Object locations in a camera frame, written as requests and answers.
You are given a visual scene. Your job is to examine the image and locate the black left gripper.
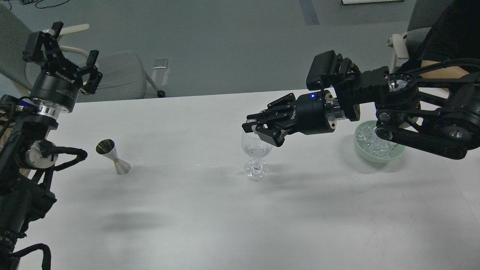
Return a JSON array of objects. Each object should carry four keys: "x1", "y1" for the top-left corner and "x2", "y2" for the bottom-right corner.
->
[{"x1": 22, "y1": 21, "x2": 103, "y2": 113}]

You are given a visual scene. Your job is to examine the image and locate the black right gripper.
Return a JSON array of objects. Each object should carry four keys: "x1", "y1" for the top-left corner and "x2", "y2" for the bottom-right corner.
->
[{"x1": 242, "y1": 90, "x2": 337, "y2": 147}]

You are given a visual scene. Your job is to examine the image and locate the steel double jigger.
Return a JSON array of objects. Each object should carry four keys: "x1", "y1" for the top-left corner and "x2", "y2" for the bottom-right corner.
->
[{"x1": 95, "y1": 139, "x2": 131, "y2": 176}]

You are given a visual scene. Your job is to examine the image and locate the clear ice cubes pile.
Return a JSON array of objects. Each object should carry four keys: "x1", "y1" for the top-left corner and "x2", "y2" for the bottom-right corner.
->
[{"x1": 355, "y1": 121, "x2": 401, "y2": 160}]

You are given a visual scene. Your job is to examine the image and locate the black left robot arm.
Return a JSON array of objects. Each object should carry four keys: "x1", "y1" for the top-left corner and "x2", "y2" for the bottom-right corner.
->
[{"x1": 0, "y1": 21, "x2": 103, "y2": 270}]

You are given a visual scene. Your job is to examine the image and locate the person forearm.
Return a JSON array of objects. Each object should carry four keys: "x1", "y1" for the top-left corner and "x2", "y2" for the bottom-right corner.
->
[{"x1": 421, "y1": 66, "x2": 469, "y2": 79}]

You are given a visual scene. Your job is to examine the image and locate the green bowl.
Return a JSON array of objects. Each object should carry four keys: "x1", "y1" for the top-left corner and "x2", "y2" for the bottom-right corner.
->
[{"x1": 354, "y1": 121, "x2": 406, "y2": 164}]

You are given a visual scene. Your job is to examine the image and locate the grey office chair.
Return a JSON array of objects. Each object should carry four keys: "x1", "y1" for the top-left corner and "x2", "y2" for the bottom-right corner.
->
[{"x1": 0, "y1": 5, "x2": 166, "y2": 102}]

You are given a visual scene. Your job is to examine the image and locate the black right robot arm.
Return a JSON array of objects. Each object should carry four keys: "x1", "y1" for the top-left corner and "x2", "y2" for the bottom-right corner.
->
[{"x1": 242, "y1": 51, "x2": 480, "y2": 160}]

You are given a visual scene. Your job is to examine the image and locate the clear wine glass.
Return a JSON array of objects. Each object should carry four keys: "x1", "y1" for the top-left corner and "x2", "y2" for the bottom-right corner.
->
[{"x1": 241, "y1": 131, "x2": 273, "y2": 182}]

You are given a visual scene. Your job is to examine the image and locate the grey chair at right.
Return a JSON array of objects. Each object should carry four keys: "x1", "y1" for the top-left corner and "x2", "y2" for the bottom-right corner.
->
[{"x1": 388, "y1": 0, "x2": 452, "y2": 72}]

